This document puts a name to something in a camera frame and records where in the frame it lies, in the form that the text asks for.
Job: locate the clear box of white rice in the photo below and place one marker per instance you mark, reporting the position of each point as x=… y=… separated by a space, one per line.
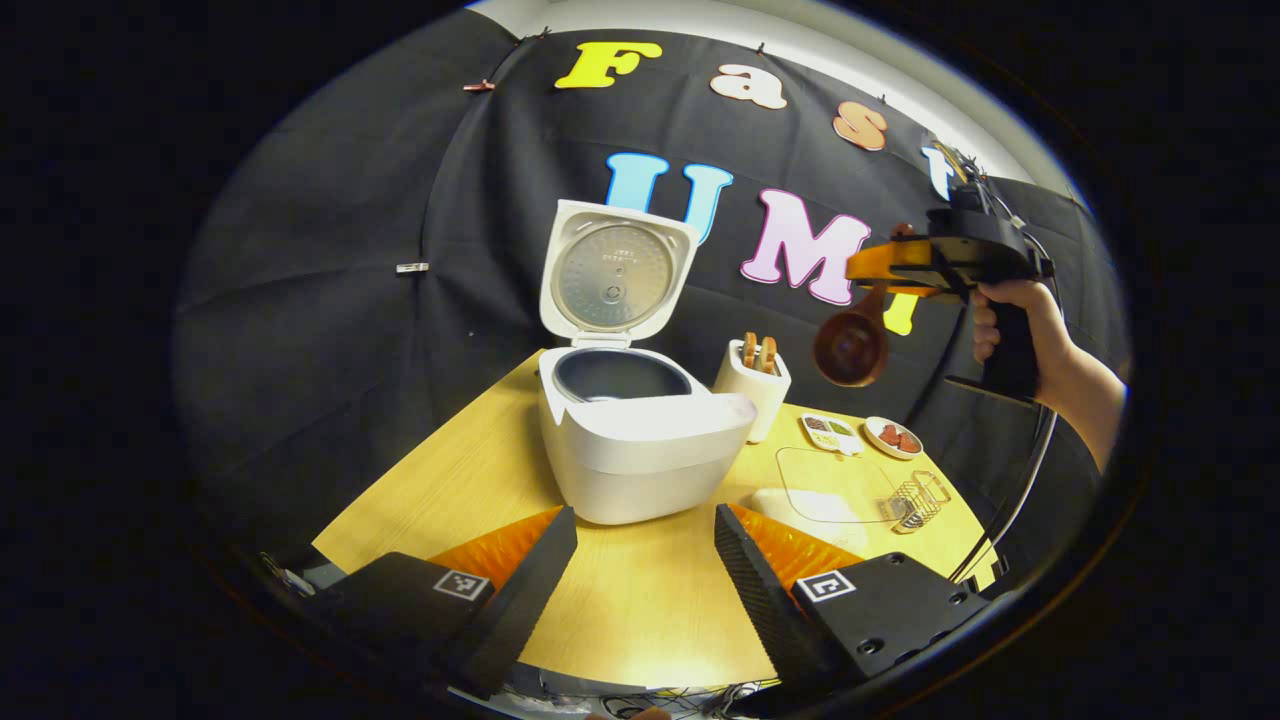
x=820 y=490

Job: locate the toasted bread slice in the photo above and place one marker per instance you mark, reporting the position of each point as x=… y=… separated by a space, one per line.
x=768 y=357
x=749 y=350

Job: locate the wooden spoon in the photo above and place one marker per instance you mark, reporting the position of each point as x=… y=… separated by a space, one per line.
x=850 y=350

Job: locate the red meat piece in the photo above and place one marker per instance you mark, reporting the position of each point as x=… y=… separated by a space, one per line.
x=909 y=442
x=890 y=435

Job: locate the white toaster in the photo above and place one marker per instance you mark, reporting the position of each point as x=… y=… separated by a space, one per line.
x=745 y=400

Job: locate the small white plate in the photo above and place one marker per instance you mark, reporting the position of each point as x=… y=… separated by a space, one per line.
x=872 y=432

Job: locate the black backdrop cloth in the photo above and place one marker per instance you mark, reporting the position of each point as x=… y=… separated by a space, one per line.
x=330 y=300

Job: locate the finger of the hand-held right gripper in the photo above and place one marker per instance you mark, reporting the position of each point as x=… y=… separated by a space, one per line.
x=890 y=260
x=915 y=291

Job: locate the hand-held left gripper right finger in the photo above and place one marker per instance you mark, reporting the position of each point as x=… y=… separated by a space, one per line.
x=765 y=610

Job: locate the white divided condiment dish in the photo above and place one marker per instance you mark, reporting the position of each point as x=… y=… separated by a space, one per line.
x=830 y=432

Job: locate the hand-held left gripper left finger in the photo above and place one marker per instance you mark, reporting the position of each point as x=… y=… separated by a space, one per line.
x=525 y=600

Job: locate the white rice cooker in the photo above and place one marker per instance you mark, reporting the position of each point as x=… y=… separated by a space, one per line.
x=640 y=480

